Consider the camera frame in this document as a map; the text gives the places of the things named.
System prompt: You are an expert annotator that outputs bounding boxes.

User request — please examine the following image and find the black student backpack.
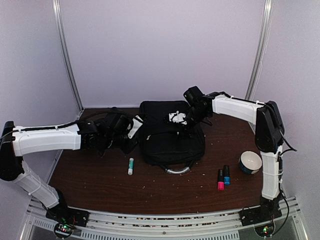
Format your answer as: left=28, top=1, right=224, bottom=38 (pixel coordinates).
left=138, top=100, right=206, bottom=175

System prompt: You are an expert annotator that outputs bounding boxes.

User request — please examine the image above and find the blue capped black highlighter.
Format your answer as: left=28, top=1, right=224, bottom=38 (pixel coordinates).
left=223, top=165, right=231, bottom=186

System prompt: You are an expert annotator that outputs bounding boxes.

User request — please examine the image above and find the pink capped black highlighter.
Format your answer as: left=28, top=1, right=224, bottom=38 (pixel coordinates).
left=217, top=169, right=225, bottom=191

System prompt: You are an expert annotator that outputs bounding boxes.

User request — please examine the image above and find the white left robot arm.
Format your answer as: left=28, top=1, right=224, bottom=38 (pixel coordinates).
left=0, top=116, right=143, bottom=222

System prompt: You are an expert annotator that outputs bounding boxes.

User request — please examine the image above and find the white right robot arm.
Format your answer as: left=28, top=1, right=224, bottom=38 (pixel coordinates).
left=183, top=86, right=288, bottom=221

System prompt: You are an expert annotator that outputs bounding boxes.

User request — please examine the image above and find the blue white ceramic bowl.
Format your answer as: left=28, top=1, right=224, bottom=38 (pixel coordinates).
left=238, top=151, right=263, bottom=175

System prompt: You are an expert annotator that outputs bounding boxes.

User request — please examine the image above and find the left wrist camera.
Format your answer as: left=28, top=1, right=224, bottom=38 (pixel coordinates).
left=99, top=113, right=131, bottom=136

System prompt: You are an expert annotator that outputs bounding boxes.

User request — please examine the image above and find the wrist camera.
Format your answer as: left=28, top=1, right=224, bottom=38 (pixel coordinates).
left=99, top=113, right=131, bottom=136
left=183, top=86, right=204, bottom=107

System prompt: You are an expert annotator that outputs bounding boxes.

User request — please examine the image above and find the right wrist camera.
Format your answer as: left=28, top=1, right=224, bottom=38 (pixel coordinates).
left=183, top=86, right=204, bottom=107

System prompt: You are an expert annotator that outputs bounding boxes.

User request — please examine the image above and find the right aluminium corner post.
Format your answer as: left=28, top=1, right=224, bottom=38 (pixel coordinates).
left=245, top=0, right=274, bottom=101

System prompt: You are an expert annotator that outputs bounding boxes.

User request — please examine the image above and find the aluminium corner post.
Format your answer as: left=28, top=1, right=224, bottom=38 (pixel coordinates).
left=52, top=0, right=84, bottom=117
left=245, top=0, right=274, bottom=101

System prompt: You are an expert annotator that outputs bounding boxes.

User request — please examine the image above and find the left aluminium corner post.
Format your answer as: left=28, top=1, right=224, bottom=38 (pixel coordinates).
left=52, top=0, right=84, bottom=117

